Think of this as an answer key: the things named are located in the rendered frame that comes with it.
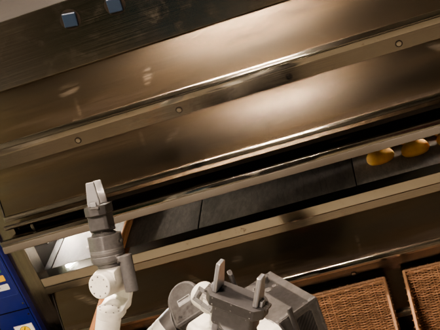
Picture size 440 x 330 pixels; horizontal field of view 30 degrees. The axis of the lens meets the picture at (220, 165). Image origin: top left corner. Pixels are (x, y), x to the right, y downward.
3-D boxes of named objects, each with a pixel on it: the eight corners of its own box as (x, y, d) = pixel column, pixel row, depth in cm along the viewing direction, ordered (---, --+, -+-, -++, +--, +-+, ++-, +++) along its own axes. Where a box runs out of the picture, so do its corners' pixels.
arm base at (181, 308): (185, 322, 227) (212, 291, 227) (213, 351, 219) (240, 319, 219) (156, 306, 216) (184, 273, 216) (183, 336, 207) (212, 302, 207)
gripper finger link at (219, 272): (218, 266, 150) (215, 293, 153) (226, 258, 153) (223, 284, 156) (210, 263, 151) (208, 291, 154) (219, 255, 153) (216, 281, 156)
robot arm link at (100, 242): (120, 199, 217) (128, 243, 217) (84, 205, 217) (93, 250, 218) (110, 203, 204) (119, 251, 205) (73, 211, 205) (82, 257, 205)
